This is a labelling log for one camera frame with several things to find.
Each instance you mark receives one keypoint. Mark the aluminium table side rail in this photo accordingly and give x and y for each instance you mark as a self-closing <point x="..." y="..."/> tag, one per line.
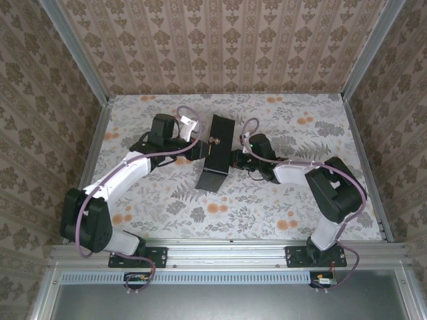
<point x="356" y="133"/>
<point x="101" y="133"/>

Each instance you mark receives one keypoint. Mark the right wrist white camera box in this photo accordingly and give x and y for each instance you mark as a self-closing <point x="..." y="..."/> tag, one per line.
<point x="245" y="136"/>

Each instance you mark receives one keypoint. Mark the grey metal sheet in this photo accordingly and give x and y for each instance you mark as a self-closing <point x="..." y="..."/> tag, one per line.
<point x="217" y="303"/>

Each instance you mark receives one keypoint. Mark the black box with painting lid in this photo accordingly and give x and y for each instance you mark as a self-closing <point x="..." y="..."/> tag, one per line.
<point x="220" y="160"/>

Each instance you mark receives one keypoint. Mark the aluminium frame post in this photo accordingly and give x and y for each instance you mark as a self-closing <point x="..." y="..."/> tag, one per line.
<point x="370" y="50"/>
<point x="75" y="50"/>

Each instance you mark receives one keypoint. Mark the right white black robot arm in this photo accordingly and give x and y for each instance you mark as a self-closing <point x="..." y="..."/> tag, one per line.
<point x="333" y="196"/>

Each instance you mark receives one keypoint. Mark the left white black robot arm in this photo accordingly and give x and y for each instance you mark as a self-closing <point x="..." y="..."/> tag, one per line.
<point x="123" y="173"/>

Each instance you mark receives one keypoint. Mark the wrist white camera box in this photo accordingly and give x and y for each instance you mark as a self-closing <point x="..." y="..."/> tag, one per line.
<point x="187" y="130"/>
<point x="245" y="136"/>

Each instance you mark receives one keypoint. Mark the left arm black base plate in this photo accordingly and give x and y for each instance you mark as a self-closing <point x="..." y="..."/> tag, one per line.
<point x="160" y="256"/>

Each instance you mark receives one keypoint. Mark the aluminium mounting rail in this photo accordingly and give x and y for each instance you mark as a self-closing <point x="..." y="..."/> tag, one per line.
<point x="227" y="253"/>

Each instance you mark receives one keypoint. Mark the small silver key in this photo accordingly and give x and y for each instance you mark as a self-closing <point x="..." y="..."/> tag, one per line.
<point x="211" y="138"/>

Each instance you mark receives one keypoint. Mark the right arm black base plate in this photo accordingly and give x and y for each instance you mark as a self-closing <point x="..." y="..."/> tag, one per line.
<point x="293" y="258"/>

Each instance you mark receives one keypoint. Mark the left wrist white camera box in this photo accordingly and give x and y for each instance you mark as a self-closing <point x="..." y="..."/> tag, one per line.
<point x="187" y="130"/>

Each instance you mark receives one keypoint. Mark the small circuit board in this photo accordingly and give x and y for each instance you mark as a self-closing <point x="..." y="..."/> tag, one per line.
<point x="325" y="281"/>
<point x="136" y="279"/>

